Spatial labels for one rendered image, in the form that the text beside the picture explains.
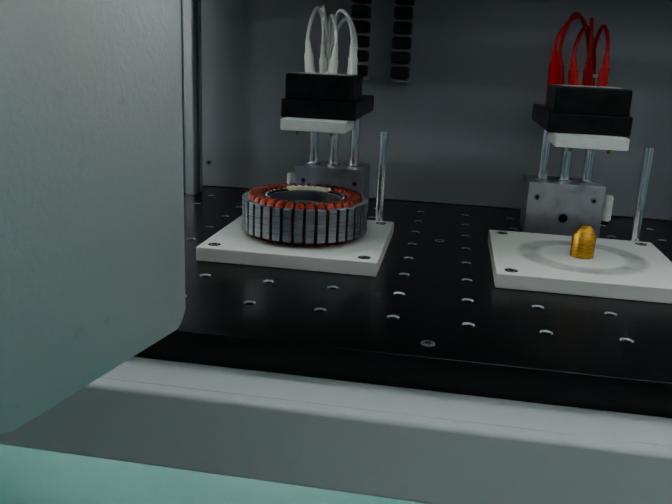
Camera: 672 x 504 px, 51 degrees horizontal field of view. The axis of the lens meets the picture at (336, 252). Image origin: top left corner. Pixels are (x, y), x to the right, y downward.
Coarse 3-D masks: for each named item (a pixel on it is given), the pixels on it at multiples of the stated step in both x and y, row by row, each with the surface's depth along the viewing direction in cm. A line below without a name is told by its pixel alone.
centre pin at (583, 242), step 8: (584, 224) 59; (576, 232) 59; (584, 232) 59; (592, 232) 59; (576, 240) 59; (584, 240) 59; (592, 240) 59; (576, 248) 59; (584, 248) 59; (592, 248) 59; (576, 256) 59; (584, 256) 59; (592, 256) 59
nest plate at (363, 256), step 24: (240, 216) 69; (216, 240) 60; (240, 240) 60; (360, 240) 62; (384, 240) 62; (264, 264) 57; (288, 264) 57; (312, 264) 56; (336, 264) 56; (360, 264) 56
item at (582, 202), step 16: (528, 176) 74; (528, 192) 71; (544, 192) 71; (560, 192) 70; (576, 192) 70; (592, 192) 70; (528, 208) 71; (544, 208) 71; (560, 208) 71; (576, 208) 71; (592, 208) 70; (528, 224) 72; (544, 224) 72; (560, 224) 71; (576, 224) 71; (592, 224) 71
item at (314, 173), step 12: (300, 168) 74; (312, 168) 74; (324, 168) 74; (336, 168) 74; (348, 168) 74; (360, 168) 74; (300, 180) 75; (312, 180) 74; (324, 180) 74; (336, 180) 74; (348, 180) 74; (360, 180) 74; (360, 192) 74
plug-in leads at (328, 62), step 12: (312, 12) 72; (324, 12) 74; (336, 12) 74; (324, 24) 74; (336, 24) 71; (348, 24) 71; (324, 36) 74; (336, 36) 71; (324, 48) 74; (336, 48) 71; (312, 60) 72; (324, 60) 74; (336, 60) 71; (348, 60) 71; (324, 72) 74; (336, 72) 71; (348, 72) 71
